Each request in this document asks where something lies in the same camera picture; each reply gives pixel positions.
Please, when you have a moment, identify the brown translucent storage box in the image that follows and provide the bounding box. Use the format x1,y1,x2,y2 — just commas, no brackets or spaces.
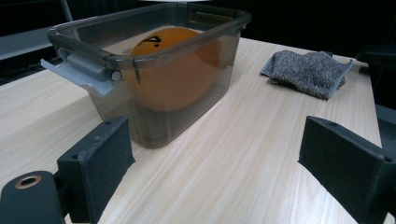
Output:
40,2,252,149

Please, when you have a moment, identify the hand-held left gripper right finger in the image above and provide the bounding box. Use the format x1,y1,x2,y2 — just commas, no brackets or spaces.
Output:
298,115,396,224

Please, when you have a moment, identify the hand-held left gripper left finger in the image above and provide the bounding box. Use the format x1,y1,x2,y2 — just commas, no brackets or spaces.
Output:
56,115,136,224

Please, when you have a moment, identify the orange plush toy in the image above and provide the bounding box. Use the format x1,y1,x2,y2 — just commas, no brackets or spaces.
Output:
124,26,222,113

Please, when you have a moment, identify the grey cloth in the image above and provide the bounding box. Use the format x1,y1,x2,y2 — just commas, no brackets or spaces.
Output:
260,49,354,101

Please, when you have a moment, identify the white metal stand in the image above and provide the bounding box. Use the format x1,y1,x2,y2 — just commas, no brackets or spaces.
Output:
59,0,75,22

